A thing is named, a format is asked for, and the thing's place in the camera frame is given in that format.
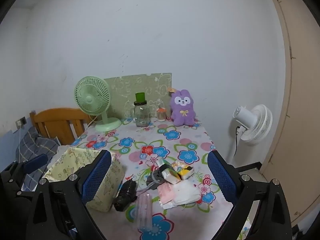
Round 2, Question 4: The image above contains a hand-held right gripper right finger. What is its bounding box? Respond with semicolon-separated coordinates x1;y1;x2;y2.
207;150;293;240

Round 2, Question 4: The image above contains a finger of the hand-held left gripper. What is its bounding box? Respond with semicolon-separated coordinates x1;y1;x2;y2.
0;153;48;198

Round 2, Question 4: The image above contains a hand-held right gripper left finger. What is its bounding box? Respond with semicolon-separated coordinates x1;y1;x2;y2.
26;149;113;240

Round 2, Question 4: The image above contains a yellow fabric storage box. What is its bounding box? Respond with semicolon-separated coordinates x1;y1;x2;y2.
42;147;123;213

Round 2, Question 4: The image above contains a black cloth bundle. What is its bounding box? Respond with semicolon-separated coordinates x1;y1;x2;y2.
114;179;138;212

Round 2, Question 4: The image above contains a yellow cartoon tissue pack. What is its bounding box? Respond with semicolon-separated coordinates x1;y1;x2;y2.
171;160;194;180

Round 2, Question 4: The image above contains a white face mask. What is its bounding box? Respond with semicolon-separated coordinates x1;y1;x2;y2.
162;180;202;209

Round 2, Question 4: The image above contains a white green tissue pack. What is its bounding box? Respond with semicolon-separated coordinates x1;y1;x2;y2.
156;158;183;184

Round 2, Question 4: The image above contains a pink packet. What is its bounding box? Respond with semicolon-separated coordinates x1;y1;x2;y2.
157;184;176;203

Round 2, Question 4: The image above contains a clear plastic bottle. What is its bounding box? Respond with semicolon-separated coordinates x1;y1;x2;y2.
136;192;152;233

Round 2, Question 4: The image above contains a grey plaid pillow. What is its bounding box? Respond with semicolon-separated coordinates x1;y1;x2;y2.
15;126;60;163

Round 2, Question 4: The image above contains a white bed sheet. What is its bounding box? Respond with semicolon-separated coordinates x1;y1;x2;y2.
55;143;77;153

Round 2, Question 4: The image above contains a wooden bed headboard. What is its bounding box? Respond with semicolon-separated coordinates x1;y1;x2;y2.
29;108;94;145

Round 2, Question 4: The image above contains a floral tablecloth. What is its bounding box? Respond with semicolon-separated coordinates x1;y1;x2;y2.
45;116;250;240

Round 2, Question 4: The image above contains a white standing fan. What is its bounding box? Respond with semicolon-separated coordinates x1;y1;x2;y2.
226;104;273;160

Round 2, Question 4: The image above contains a purple plush bunny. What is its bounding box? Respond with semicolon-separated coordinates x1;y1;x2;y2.
167;87;197;127

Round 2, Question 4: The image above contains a glass mug jar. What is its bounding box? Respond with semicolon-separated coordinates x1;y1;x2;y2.
130;101;152;128

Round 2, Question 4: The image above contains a green desk fan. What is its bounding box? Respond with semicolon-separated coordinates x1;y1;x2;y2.
74;76;122;132

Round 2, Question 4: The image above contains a small jar with orange lid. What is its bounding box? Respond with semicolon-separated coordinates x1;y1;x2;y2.
156;107;167;122

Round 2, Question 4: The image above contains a green printed board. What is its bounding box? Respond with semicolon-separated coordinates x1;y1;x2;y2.
103;73;172;120

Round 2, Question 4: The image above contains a beige door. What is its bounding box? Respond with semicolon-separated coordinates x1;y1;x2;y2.
262;0;320;227

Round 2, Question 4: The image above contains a black metal frame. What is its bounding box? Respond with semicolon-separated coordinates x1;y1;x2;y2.
235;162;262;174

